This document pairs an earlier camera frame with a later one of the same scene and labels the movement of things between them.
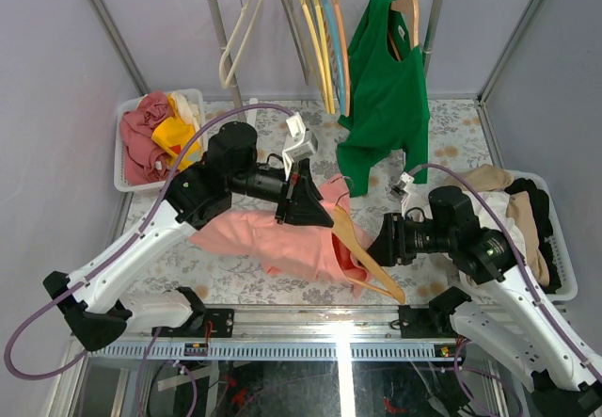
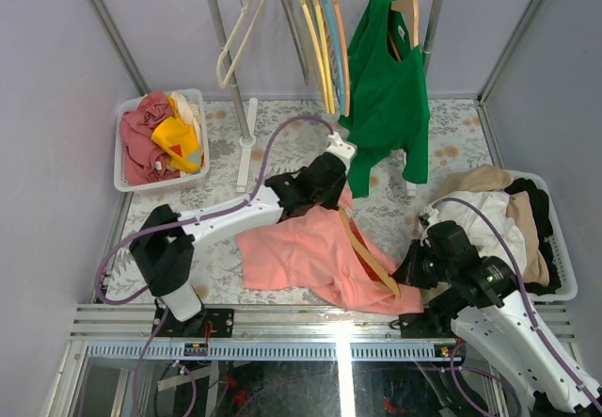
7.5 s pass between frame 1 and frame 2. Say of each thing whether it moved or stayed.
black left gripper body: moved
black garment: stayed
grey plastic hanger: stayed
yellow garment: stayed
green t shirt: stayed
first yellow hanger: stayed
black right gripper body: moved
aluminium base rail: stayed
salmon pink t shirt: moved
